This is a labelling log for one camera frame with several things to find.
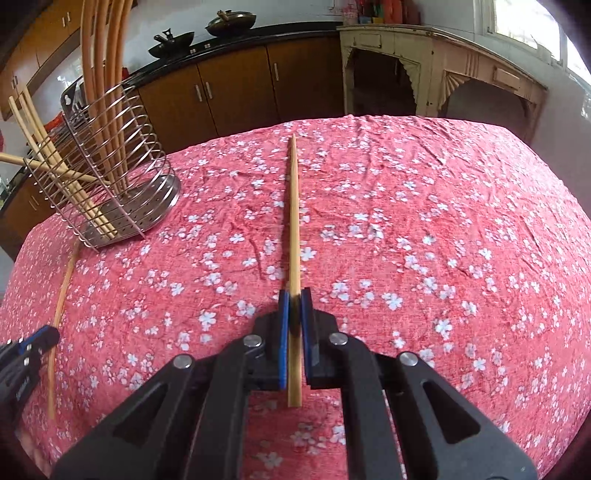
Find pink floral tablecloth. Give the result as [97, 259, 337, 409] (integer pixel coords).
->
[0, 113, 591, 480]

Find brown upper kitchen cabinet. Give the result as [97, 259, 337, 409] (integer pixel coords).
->
[0, 0, 86, 121]

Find black wok with lid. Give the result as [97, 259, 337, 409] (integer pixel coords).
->
[205, 9, 257, 37]

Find cream wooden sideboard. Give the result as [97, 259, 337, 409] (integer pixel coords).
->
[337, 23, 550, 144]

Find window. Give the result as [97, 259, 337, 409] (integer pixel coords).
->
[480, 0, 591, 88]

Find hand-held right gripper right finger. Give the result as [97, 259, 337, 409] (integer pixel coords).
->
[300, 287, 540, 480]

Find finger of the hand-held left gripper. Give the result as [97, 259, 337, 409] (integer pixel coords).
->
[0, 325, 62, 365]
[0, 354, 41, 409]

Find row of colourful bottles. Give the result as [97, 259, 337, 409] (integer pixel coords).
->
[342, 0, 423, 25]

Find black wok with handle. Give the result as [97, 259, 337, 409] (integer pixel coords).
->
[148, 28, 195, 58]

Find steel wire chopstick holder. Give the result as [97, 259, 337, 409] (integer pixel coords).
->
[23, 76, 182, 252]

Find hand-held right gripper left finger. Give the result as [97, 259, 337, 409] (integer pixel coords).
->
[51, 290, 291, 480]

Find brown lower kitchen cabinets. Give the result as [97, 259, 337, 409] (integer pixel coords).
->
[0, 34, 345, 259]

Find black kitchen countertop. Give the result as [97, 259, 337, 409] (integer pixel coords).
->
[0, 21, 345, 208]

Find bamboo chopstick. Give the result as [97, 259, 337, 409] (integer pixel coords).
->
[8, 96, 110, 240]
[108, 0, 125, 190]
[46, 242, 81, 421]
[19, 87, 118, 237]
[0, 152, 102, 185]
[286, 133, 305, 408]
[80, 0, 116, 195]
[115, 0, 136, 188]
[95, 0, 120, 192]

